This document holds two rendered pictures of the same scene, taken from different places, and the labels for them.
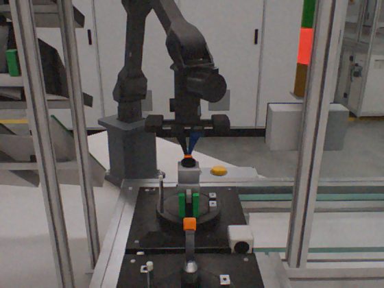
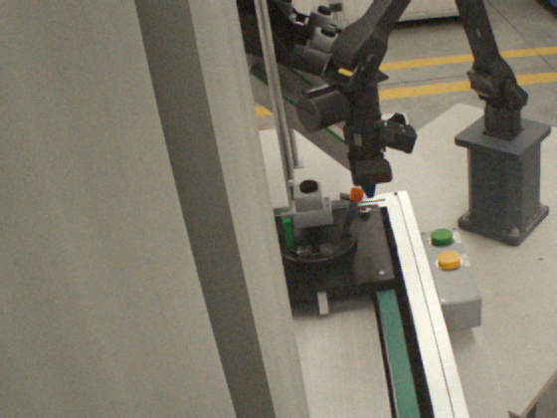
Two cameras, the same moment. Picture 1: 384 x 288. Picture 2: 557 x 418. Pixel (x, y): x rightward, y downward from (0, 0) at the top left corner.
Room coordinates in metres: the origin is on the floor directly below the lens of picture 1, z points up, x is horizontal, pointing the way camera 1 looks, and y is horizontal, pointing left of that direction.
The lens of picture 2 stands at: (0.73, -1.10, 1.70)
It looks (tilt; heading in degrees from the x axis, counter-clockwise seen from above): 30 degrees down; 96
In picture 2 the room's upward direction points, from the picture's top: 10 degrees counter-clockwise
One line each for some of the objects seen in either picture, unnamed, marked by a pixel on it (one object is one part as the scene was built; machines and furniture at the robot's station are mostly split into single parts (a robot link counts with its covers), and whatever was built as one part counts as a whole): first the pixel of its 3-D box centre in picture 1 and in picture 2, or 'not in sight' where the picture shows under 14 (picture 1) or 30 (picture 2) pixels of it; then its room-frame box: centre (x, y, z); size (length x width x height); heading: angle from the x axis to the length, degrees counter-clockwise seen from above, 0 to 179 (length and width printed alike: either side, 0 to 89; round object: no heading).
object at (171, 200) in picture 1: (188, 208); (316, 242); (0.68, 0.01, 0.98); 0.14 x 0.14 x 0.02
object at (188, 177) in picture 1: (188, 177); (304, 202); (0.67, 0.00, 1.06); 0.08 x 0.04 x 0.07; 1
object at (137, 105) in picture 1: (129, 109); (502, 116); (1.05, 0.18, 1.09); 0.07 x 0.07 x 0.06; 46
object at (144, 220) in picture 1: (188, 216); (317, 251); (0.68, 0.01, 0.96); 0.24 x 0.24 x 0.02; 1
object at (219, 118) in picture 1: (187, 111); (364, 134); (0.78, 0.01, 1.17); 0.19 x 0.06 x 0.08; 91
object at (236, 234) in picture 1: (240, 240); not in sight; (0.58, -0.09, 0.97); 0.05 x 0.05 x 0.04; 1
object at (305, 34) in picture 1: (315, 45); not in sight; (0.56, -0.19, 1.33); 0.05 x 0.05 x 0.05
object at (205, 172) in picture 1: (218, 182); (449, 277); (0.89, -0.08, 0.93); 0.21 x 0.07 x 0.06; 91
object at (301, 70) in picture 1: (311, 79); not in sight; (0.56, -0.19, 1.28); 0.05 x 0.05 x 0.05
